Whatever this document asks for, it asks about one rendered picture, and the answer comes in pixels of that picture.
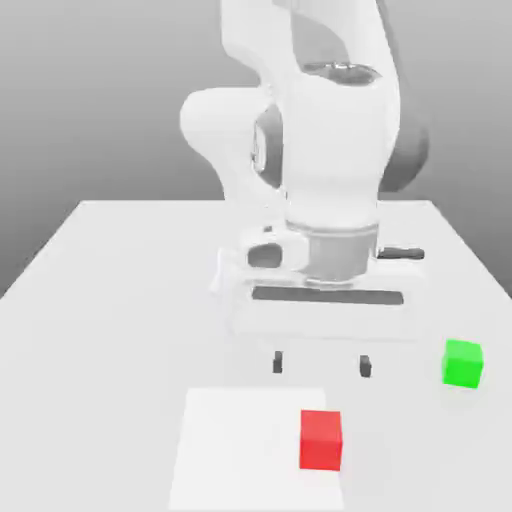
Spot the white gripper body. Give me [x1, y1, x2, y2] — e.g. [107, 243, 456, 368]
[226, 265, 426, 344]

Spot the small red cube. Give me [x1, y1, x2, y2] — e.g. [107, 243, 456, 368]
[298, 409, 344, 472]

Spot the small green cube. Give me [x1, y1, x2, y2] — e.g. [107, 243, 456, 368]
[441, 338, 485, 390]

